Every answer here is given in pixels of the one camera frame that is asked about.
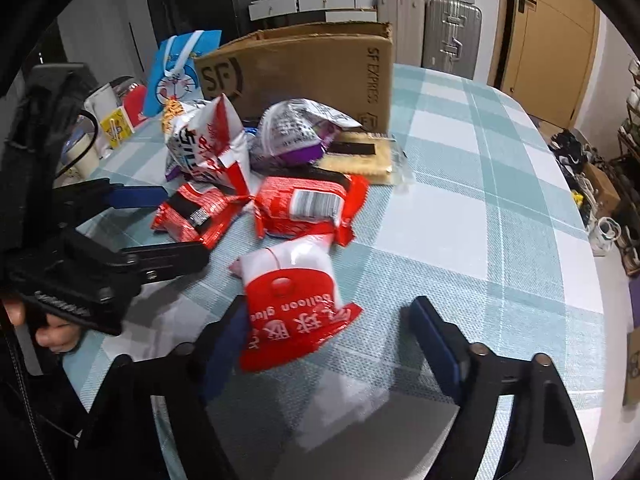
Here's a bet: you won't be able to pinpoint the white and red chip bag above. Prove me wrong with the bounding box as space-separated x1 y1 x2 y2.
161 95 252 196

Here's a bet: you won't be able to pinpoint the small cardboard box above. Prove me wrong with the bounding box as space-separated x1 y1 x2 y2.
582 162 622 218

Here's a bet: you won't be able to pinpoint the red and black snack packet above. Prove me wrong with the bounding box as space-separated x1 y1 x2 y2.
152 182 251 251

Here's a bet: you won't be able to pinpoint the white jar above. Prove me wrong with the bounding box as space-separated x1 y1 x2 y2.
84 77 135 126

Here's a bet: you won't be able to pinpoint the clear cracker packet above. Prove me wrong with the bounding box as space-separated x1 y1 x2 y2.
317 130 416 193

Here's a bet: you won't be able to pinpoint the person's left hand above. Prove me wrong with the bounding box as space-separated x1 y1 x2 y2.
0 297 83 356

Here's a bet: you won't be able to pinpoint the plaid tablecloth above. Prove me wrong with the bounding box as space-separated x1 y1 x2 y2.
55 62 636 480

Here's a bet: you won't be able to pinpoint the red barcode snack packet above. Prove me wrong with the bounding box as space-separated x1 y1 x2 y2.
254 172 371 247

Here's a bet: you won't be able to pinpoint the yellow box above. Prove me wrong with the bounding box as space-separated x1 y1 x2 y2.
100 107 136 148

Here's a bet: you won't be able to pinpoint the beige suitcase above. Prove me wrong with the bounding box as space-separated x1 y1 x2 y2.
376 0 430 66

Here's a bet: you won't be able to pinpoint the wooden door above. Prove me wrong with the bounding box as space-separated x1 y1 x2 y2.
487 0 601 131

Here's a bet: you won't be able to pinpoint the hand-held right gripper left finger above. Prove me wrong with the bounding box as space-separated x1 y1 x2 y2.
80 296 251 480

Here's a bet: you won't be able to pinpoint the blue cartoon tote bag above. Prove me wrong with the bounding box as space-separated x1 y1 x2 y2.
144 30 222 116

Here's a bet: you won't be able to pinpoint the shoe rack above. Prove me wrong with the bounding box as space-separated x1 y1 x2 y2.
617 60 640 276

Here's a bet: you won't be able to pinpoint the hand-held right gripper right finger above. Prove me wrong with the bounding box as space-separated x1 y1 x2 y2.
400 296 597 480

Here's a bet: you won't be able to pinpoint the red and white packet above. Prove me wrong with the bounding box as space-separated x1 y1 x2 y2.
229 232 363 373

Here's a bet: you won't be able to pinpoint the white drawer cabinet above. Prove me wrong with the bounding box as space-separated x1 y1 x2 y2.
248 0 378 23

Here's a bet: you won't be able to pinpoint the pile of dark shoes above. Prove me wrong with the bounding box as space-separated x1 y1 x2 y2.
547 130 600 173

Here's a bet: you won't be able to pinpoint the silver suitcase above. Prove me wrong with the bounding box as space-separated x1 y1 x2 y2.
422 0 483 78

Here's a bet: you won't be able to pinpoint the brown cardboard box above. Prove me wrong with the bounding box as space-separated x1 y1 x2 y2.
194 22 394 133

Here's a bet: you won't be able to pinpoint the white shoes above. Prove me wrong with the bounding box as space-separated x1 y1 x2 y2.
590 216 622 257

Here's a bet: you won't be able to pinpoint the black cable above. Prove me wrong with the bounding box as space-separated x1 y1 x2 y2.
54 110 99 177

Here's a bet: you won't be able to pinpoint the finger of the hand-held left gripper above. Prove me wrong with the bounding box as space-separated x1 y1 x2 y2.
112 241 211 286
52 177 169 216

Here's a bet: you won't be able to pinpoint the purple and white snack bag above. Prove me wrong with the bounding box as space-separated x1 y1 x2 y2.
248 100 365 168

